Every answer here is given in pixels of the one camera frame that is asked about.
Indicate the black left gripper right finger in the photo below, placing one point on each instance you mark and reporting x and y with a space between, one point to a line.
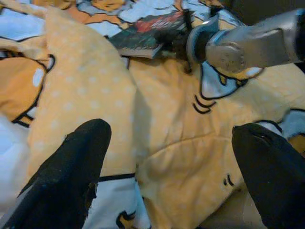
274 179

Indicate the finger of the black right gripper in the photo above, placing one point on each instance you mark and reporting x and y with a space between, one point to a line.
186 20
189 66

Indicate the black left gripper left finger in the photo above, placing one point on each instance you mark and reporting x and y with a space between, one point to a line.
62 181

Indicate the dark cover paperback book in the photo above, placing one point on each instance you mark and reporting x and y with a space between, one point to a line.
145 33

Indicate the yellow egg cartoon quilt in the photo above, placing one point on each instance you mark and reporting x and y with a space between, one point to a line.
166 119

